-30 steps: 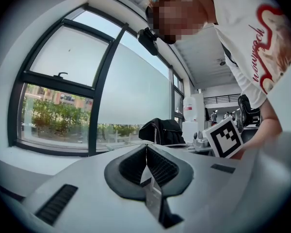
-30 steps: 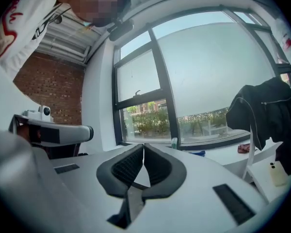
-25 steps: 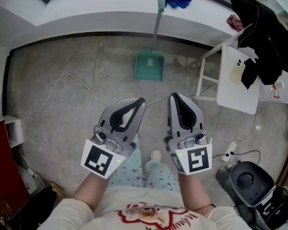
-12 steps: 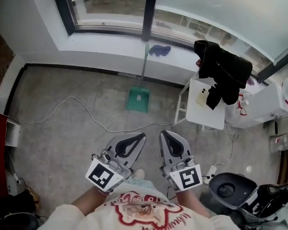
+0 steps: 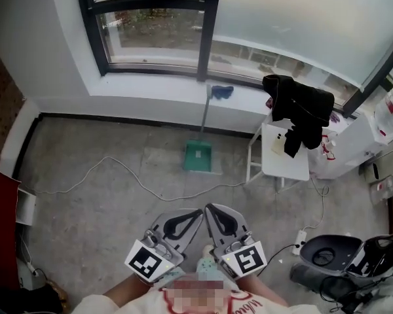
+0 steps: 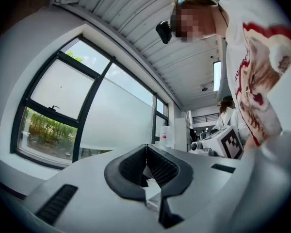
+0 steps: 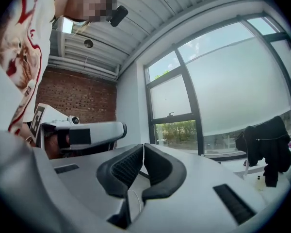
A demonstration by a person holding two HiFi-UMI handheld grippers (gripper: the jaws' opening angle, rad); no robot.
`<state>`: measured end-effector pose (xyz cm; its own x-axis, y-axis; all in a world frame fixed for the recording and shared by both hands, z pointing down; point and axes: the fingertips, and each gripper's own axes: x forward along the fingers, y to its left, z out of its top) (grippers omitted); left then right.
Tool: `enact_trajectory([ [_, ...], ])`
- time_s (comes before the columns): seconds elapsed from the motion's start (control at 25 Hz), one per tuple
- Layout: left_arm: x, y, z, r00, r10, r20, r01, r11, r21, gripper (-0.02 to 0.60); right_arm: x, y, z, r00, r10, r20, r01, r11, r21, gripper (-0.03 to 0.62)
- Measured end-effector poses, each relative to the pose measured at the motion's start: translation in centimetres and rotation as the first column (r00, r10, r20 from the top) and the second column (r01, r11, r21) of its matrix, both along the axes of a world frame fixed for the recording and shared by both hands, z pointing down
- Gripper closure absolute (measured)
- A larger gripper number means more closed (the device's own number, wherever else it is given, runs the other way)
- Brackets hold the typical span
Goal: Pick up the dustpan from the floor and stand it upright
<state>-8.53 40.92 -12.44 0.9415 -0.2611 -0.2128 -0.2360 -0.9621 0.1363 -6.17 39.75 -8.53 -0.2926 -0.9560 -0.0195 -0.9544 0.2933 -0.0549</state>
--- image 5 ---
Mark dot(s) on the black bag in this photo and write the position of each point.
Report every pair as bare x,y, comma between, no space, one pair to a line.
19,301

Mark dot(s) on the blue cloth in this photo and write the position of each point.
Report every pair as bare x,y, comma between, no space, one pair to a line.
223,91

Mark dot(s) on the red board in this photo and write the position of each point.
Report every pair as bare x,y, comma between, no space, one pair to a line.
1,227

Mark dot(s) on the beige smartphone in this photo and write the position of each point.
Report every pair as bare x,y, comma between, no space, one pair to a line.
278,144

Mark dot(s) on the white stool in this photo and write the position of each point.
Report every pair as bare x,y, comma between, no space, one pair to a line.
278,163

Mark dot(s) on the person's left forearm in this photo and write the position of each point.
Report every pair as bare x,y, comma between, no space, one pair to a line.
127,288

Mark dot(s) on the black jacket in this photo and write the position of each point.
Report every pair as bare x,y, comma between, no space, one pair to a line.
301,110

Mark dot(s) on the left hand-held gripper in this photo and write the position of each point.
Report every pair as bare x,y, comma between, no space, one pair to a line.
149,262

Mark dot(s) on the clear plastic bag red label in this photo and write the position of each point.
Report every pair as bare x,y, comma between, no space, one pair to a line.
391,110

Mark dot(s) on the black window frame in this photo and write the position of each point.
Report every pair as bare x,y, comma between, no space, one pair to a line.
209,28

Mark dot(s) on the grey open equipment case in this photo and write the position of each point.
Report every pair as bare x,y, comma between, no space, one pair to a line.
334,257

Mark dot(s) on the white plastic bag red print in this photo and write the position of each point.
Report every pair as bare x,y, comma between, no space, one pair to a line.
324,162

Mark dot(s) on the white cabinet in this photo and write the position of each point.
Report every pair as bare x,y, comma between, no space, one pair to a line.
360,142

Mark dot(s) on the white power strip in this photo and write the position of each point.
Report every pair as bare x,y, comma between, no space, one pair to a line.
299,241

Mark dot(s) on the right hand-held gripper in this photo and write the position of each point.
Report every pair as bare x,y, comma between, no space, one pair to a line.
245,260

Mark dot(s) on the clear plastic packet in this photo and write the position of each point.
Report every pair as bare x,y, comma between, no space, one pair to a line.
384,190

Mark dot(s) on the white box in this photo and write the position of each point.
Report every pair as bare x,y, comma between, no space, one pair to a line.
25,206

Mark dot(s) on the person's right forearm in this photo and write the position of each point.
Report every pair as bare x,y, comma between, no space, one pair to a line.
260,289

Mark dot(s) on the person's patterned trouser legs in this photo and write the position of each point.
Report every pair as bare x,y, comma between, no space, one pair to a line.
204,265

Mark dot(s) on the person's white printed shirt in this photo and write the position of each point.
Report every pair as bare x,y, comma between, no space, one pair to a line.
255,306

